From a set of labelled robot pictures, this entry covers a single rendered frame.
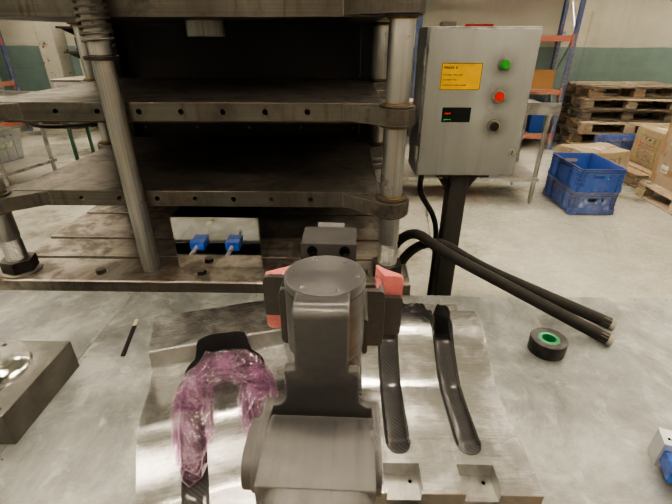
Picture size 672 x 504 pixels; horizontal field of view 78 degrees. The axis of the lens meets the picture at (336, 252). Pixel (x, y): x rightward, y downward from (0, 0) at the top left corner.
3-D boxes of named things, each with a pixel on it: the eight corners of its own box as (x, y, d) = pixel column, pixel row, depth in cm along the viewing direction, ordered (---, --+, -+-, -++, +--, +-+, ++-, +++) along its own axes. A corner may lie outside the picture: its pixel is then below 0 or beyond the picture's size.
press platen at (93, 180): (417, 258, 121) (423, 201, 113) (-17, 254, 124) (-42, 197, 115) (390, 174, 195) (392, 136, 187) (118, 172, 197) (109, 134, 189)
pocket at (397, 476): (421, 509, 58) (423, 493, 57) (383, 509, 59) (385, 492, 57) (416, 479, 63) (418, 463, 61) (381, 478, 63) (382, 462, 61)
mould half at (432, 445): (530, 533, 61) (552, 475, 54) (353, 529, 61) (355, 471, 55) (452, 323, 105) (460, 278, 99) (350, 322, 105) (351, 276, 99)
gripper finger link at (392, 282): (335, 243, 48) (331, 285, 40) (397, 244, 48) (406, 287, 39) (335, 293, 51) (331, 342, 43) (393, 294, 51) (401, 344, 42)
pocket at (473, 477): (498, 511, 58) (503, 495, 57) (460, 510, 58) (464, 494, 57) (488, 480, 62) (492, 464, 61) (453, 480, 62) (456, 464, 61)
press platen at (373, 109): (425, 181, 110) (433, 105, 101) (-51, 178, 113) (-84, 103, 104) (393, 123, 184) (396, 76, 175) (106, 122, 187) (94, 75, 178)
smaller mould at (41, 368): (16, 444, 74) (1, 417, 71) (-67, 443, 74) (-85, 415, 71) (80, 365, 92) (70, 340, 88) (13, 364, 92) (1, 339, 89)
